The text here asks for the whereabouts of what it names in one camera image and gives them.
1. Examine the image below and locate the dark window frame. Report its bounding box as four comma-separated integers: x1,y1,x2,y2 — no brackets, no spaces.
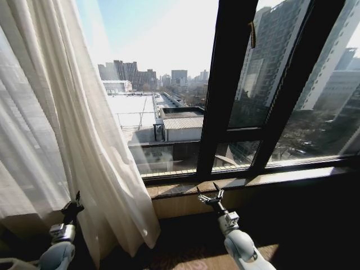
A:
139,0,360,185

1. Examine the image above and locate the brown stone window sill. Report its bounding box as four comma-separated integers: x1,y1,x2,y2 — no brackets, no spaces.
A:
145,165,360,201

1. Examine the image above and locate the white sheer curtain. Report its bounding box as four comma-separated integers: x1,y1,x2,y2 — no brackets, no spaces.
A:
0,0,162,268

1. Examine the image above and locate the brown braided cord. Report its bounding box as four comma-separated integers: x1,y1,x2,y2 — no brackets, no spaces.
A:
247,20,258,49

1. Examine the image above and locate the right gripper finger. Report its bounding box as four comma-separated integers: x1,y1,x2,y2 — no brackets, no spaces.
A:
213,182,225,199
196,186,210,204

